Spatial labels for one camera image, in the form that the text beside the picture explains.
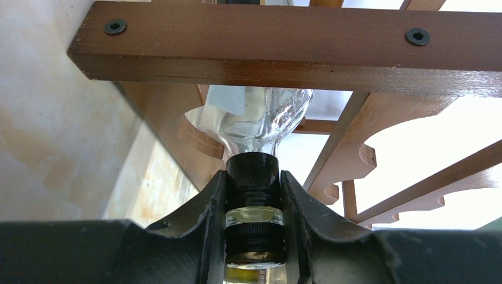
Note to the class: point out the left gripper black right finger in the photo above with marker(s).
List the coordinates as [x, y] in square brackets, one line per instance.
[324, 247]

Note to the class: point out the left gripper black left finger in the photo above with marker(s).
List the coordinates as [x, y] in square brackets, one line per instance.
[186, 246]

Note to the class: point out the clear liquor bottle black cap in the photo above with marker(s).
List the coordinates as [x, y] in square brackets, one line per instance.
[250, 122]

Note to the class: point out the dark bottle brown label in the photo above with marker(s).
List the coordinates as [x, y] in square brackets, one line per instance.
[274, 275]

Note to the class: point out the wooden wine rack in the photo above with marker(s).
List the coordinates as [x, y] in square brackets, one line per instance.
[425, 85]

